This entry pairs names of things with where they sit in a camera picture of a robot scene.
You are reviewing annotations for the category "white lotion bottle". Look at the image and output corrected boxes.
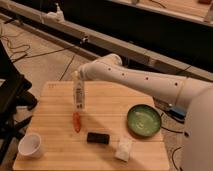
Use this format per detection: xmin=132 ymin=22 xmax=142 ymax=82
xmin=73 ymin=79 xmax=85 ymax=111

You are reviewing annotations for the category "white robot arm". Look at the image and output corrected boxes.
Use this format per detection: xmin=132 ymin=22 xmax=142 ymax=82
xmin=77 ymin=54 xmax=213 ymax=171

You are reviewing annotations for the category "orange carrot toy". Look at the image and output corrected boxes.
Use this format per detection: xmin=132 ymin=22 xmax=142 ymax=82
xmin=73 ymin=112 xmax=81 ymax=133

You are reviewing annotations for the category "black chair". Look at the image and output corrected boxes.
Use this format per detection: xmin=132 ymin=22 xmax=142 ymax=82
xmin=0 ymin=41 xmax=37 ymax=165

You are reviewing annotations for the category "black rectangular block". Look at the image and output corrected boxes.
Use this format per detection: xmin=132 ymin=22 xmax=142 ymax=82
xmin=87 ymin=132 xmax=110 ymax=144

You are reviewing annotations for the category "wooden table board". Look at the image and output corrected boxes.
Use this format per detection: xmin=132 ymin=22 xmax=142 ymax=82
xmin=13 ymin=81 xmax=169 ymax=171

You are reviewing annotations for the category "green bowl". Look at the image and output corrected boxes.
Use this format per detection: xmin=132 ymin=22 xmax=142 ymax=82
xmin=127 ymin=104 xmax=162 ymax=137

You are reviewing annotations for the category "white paper cup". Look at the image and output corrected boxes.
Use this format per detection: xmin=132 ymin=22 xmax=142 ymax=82
xmin=18 ymin=133 xmax=44 ymax=158

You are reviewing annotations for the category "blue black plug box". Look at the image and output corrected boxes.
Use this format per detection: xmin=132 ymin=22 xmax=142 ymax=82
xmin=169 ymin=106 xmax=186 ymax=119

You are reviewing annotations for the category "grey metal rail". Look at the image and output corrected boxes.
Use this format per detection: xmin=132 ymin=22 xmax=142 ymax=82
xmin=0 ymin=0 xmax=213 ymax=82

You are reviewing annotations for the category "white object on rail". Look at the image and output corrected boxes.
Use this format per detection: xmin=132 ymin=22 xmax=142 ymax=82
xmin=46 ymin=4 xmax=64 ymax=22

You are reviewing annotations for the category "black floor cable left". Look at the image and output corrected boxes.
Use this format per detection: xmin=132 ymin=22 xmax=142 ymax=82
xmin=0 ymin=24 xmax=88 ymax=82

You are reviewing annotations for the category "black floor cable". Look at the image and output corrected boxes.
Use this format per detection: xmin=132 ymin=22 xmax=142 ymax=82
xmin=0 ymin=24 xmax=88 ymax=82
xmin=161 ymin=106 xmax=186 ymax=171

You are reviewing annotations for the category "black floor cable right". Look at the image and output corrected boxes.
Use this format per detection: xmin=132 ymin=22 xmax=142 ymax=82
xmin=161 ymin=106 xmax=186 ymax=171

